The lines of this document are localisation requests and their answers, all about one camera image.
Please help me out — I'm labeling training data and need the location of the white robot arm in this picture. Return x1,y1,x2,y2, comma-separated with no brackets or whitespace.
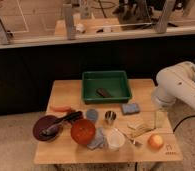
152,61,195,110

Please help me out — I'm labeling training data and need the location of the wooden utensil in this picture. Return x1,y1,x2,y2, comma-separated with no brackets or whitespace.
127,123,153,138

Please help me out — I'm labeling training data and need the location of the black cable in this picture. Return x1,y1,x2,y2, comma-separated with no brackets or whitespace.
172,115,195,134

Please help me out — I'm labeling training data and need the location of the orange red bowl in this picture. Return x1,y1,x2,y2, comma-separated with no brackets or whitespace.
71,119,96,145

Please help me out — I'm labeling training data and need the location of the orange carrot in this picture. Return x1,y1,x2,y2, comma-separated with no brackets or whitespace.
50,106,71,112

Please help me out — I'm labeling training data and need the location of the yellow red apple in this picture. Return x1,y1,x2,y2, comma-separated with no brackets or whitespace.
148,134,164,149

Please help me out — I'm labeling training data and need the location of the dark purple plate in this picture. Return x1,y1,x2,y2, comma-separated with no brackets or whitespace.
33,115,61,141

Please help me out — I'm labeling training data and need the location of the black handled ladle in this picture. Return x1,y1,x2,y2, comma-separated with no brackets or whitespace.
41,111,83,136

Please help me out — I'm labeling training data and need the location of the small metal cup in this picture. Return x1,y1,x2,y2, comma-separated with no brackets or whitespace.
105,111,116,125

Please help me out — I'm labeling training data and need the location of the blue round lid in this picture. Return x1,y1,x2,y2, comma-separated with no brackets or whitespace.
86,109,98,122

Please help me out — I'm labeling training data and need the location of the blue grey cloth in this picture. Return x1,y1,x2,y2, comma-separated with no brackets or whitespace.
87,127,106,150

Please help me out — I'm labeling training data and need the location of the white plastic cup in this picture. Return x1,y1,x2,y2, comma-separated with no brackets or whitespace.
107,129,125,150

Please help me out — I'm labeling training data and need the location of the metal fork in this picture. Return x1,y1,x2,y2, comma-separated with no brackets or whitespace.
115,128,142,147

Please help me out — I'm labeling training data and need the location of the dark object in bin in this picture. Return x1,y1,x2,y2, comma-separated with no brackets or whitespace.
96,88,112,98

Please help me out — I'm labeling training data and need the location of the wooden table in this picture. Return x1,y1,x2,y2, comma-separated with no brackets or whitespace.
34,79,183,164

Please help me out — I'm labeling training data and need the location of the green plastic bin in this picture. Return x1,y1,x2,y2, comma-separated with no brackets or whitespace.
81,70,132,104

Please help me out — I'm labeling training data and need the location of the blue sponge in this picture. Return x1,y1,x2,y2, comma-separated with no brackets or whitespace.
121,103,140,115

